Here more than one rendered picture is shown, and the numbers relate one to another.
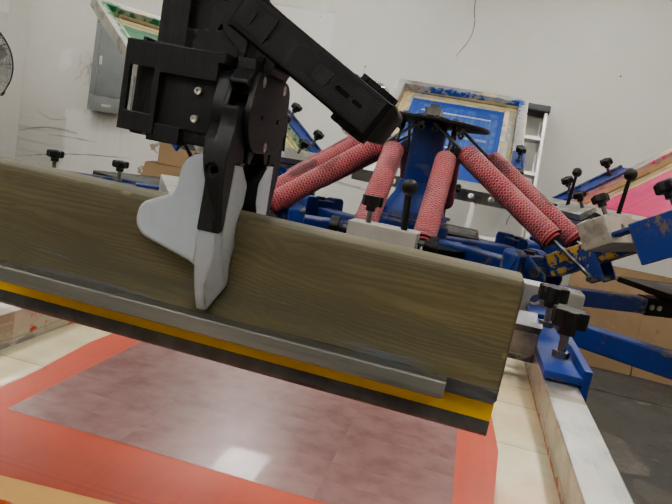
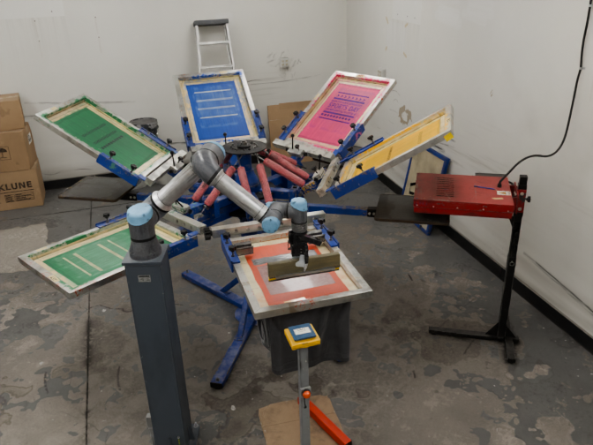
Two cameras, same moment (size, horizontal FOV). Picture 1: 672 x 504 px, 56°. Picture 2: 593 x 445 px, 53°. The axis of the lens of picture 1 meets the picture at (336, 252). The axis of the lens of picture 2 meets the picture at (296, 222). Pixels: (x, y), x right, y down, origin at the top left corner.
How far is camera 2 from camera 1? 2.55 m
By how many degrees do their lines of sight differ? 30
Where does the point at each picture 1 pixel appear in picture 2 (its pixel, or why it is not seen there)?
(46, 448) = (284, 296)
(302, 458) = (311, 282)
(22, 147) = not seen: outside the picture
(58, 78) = not seen: outside the picture
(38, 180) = (278, 265)
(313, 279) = (317, 262)
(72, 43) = not seen: outside the picture
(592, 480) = (349, 267)
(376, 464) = (319, 277)
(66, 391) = (271, 289)
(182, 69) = (299, 247)
